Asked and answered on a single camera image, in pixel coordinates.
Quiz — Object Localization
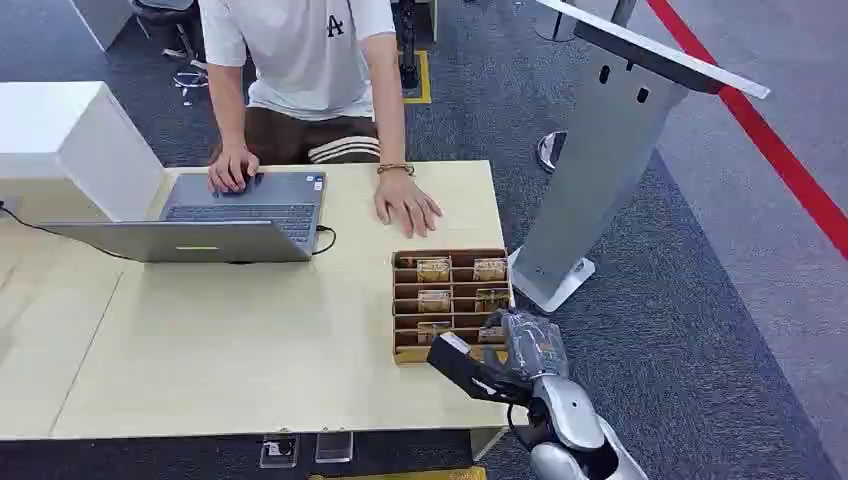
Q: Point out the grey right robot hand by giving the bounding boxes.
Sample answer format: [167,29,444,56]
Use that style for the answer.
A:
[481,309,570,386]

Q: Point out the person's right hand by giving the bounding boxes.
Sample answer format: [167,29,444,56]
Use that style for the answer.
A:
[206,144,261,197]

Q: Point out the person's left hand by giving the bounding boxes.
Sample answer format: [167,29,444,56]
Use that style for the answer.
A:
[373,170,444,240]

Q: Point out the black computer mouse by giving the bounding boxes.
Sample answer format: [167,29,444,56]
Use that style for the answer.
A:
[221,172,266,197]

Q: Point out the grey laptop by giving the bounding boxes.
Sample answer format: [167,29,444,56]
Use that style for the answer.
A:
[39,172,328,265]

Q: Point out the wooden slotted card box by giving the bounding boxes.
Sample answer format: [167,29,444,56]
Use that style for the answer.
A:
[390,248,516,367]

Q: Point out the person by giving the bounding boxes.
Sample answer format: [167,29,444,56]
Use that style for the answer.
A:
[197,0,397,167]

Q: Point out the black pole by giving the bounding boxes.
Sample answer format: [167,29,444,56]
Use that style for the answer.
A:
[396,0,423,91]

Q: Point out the round chrome stanchion base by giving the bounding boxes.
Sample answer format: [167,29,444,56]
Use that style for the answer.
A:
[535,130,569,175]

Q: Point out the white cabinet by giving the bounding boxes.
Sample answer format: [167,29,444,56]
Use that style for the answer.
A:
[0,80,168,224]

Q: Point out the black office chair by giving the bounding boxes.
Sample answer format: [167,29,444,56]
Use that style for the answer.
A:
[131,0,211,89]

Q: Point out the yellow board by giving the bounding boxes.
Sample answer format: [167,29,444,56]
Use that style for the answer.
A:
[309,466,489,480]

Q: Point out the grey kiosk stand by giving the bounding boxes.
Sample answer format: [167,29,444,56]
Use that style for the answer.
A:
[508,0,772,315]

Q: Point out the white panel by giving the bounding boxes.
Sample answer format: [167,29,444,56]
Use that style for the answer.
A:
[68,0,135,54]

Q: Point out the grey round floor base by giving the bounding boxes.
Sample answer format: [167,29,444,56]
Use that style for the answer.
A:
[533,0,579,44]

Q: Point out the clear acrylic holder with label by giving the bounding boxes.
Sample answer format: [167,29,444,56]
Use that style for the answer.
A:
[258,433,300,471]

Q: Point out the red floor tape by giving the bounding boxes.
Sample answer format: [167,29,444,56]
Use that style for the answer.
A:
[645,0,848,262]

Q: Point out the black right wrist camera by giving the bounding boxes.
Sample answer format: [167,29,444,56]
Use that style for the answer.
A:
[425,331,533,407]

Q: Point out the short black looped cable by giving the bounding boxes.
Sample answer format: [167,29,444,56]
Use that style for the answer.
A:
[310,224,338,258]

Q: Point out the black power cable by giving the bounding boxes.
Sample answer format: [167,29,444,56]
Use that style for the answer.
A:
[0,203,137,262]

